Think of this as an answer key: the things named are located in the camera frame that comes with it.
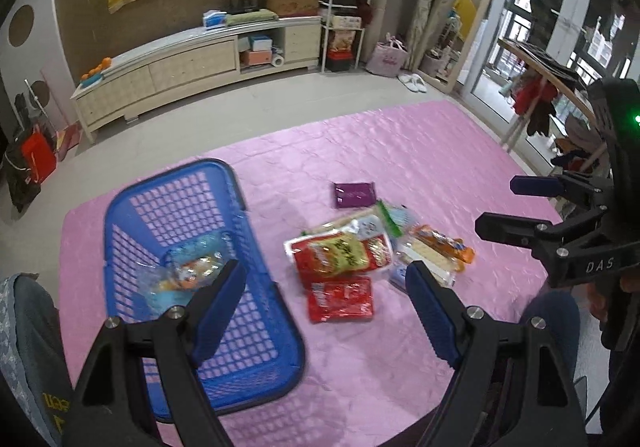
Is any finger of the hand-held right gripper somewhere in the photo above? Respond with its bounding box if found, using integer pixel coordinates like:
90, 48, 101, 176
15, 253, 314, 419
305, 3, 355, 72
510, 170, 613, 215
474, 211, 608, 260

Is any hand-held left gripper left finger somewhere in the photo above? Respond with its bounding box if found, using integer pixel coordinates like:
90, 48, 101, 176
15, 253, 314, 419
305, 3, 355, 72
65, 259, 248, 447

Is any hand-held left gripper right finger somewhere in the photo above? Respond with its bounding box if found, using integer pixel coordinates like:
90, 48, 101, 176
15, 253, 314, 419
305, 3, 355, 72
405, 261, 588, 447

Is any clear bag of orange snacks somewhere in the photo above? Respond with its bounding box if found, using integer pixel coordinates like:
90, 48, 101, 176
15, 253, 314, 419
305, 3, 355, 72
137, 234, 236, 308

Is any blue plastic basket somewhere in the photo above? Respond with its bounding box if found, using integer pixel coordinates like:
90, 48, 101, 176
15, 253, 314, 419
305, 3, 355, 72
102, 158, 307, 424

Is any orange snack packet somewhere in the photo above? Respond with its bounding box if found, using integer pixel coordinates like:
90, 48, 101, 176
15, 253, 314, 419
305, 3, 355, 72
412, 224, 476, 264

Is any large red yellow snack packet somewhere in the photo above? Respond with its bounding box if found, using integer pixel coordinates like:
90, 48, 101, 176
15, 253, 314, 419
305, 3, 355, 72
284, 233, 393, 288

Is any purple snack packet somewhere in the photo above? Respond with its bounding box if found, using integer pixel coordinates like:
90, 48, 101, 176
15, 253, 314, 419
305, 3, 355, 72
332, 181, 377, 209

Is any person's right hand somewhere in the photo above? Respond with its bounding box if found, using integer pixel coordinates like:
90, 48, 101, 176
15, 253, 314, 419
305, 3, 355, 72
586, 277, 610, 323

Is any red garment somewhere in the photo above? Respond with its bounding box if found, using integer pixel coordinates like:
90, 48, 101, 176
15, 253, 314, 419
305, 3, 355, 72
512, 77, 557, 135

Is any wooden drying rack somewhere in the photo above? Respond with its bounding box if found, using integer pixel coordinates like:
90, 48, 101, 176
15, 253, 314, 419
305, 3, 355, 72
497, 37, 613, 173

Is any person's jeans leg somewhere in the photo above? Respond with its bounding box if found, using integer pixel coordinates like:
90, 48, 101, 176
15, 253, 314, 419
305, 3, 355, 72
520, 292, 581, 378

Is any pink quilted mat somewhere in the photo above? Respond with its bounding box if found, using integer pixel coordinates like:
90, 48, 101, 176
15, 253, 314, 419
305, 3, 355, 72
59, 100, 563, 447

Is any arched standing mirror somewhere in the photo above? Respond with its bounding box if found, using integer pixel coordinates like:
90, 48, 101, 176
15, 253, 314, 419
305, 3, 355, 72
420, 0, 503, 95

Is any grey lace chair cover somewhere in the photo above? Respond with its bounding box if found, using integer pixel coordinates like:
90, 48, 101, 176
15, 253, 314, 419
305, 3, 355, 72
0, 272, 76, 447

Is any pink tote bag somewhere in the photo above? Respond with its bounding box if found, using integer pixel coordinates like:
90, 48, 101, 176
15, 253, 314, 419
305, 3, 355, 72
367, 34, 410, 78

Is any black bag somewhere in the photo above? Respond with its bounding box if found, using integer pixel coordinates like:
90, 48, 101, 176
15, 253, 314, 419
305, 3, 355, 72
5, 134, 41, 213

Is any printed carton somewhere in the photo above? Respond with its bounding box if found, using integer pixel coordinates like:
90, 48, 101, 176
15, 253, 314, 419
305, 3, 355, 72
330, 30, 361, 53

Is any red bag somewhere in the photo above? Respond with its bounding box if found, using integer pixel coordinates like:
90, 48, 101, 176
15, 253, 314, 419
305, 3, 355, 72
21, 132, 58, 185

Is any white metal rack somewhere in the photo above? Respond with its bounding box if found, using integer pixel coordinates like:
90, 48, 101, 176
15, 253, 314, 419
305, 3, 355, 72
307, 0, 377, 74

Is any cream tv cabinet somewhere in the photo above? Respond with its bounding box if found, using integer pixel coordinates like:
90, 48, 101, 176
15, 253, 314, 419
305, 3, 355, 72
70, 16, 323, 144

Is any plate of oranges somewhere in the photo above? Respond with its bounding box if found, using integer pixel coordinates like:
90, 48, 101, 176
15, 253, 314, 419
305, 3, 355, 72
80, 57, 112, 87

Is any cardboard box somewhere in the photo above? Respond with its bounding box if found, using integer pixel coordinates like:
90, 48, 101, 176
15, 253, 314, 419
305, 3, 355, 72
264, 0, 321, 18

